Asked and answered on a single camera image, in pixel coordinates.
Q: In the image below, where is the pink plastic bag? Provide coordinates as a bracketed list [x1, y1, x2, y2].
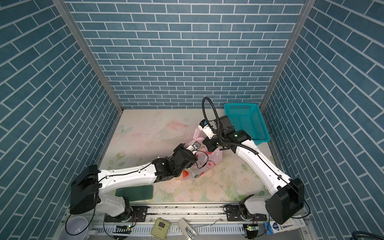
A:
[181, 128, 223, 181]

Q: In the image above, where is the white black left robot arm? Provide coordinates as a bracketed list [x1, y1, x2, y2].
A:
[70, 142, 201, 221]

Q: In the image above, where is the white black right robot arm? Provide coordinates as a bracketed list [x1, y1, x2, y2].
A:
[199, 116, 306, 225]

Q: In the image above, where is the teal plastic basket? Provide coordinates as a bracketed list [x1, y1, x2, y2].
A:
[224, 103, 271, 145]

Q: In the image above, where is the green timer device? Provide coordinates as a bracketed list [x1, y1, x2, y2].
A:
[151, 218, 171, 240]

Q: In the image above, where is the grey remote device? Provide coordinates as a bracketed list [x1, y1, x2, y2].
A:
[178, 219, 198, 240]

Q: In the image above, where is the white blue box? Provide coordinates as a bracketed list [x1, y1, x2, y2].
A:
[264, 215, 307, 235]

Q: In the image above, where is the white bowl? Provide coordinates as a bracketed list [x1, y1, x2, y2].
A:
[58, 217, 89, 240]

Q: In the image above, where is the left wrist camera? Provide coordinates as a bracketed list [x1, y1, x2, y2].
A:
[189, 141, 201, 152]

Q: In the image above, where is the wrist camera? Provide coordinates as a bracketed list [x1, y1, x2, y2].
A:
[189, 141, 201, 152]
[198, 120, 215, 139]

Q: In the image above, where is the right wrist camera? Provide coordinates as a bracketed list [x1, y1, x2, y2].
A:
[198, 120, 215, 139]

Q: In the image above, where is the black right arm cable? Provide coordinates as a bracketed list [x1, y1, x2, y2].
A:
[201, 96, 221, 133]

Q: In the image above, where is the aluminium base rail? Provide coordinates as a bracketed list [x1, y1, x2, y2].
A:
[86, 201, 310, 238]

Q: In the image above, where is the aluminium corner post right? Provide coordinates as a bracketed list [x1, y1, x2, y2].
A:
[259, 0, 316, 112]

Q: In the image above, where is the aluminium corner post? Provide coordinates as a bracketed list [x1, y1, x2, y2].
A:
[51, 0, 124, 114]
[259, 0, 316, 112]

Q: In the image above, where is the aluminium corner post left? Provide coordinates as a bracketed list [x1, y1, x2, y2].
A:
[51, 0, 124, 114]

